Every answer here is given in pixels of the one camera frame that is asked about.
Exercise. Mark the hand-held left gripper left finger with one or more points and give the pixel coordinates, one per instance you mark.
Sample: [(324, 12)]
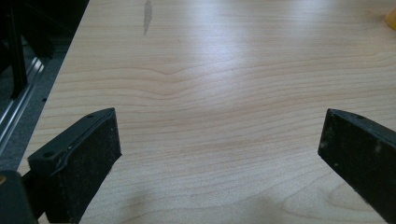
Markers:
[(79, 158)]

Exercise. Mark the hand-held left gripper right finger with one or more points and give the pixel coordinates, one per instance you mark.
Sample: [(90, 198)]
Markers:
[(361, 155)]

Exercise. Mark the black metal stand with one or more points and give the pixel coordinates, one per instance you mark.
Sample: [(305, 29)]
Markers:
[(17, 56)]

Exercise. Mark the yellow object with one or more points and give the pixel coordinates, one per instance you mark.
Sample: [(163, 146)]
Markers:
[(391, 18)]

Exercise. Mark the silver aluminium rail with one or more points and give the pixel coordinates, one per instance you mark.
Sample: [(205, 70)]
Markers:
[(17, 99)]

